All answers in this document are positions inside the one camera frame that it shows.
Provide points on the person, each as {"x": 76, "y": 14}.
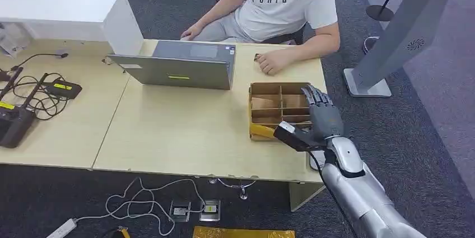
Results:
{"x": 282, "y": 10}

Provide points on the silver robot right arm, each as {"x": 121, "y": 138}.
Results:
{"x": 356, "y": 188}

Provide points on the grey card reader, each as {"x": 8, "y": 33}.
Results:
{"x": 317, "y": 160}

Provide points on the metal hook under desk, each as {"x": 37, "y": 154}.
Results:
{"x": 242, "y": 186}

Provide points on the black power adapter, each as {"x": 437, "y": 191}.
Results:
{"x": 63, "y": 88}

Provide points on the desk leg panel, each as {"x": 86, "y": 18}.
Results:
{"x": 301, "y": 194}

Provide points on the yellow tape strip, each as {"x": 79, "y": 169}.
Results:
{"x": 261, "y": 130}

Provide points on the wooden card box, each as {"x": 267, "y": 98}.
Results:
{"x": 280, "y": 112}

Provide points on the black router with antennas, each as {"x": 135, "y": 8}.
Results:
{"x": 15, "y": 125}

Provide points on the person's right hand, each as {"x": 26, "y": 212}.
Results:
{"x": 192, "y": 32}

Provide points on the grey laptop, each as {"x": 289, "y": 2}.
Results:
{"x": 178, "y": 71}

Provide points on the person's left hand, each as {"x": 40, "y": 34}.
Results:
{"x": 276, "y": 62}

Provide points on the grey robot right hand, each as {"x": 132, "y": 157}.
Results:
{"x": 324, "y": 119}

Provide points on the yellow sheet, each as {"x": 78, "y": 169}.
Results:
{"x": 241, "y": 233}

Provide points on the clear plastic holder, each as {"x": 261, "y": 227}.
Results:
{"x": 13, "y": 39}

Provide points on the white power strip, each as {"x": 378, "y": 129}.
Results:
{"x": 63, "y": 229}

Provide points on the grey kiosk stand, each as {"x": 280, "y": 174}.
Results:
{"x": 404, "y": 25}

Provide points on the white cabinet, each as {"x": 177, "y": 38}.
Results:
{"x": 63, "y": 10}

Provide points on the orange black tool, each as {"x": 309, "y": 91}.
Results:
{"x": 122, "y": 232}

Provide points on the steel floor socket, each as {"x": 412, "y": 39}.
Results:
{"x": 210, "y": 209}
{"x": 180, "y": 211}

